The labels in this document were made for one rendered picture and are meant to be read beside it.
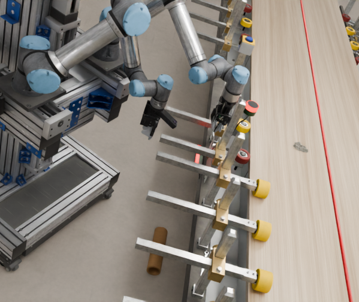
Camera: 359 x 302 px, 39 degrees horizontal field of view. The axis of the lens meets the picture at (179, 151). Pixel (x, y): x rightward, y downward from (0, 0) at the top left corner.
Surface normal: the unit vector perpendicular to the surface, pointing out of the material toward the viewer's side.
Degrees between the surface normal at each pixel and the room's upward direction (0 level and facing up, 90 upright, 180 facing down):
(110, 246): 0
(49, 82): 95
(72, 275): 0
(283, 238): 0
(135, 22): 85
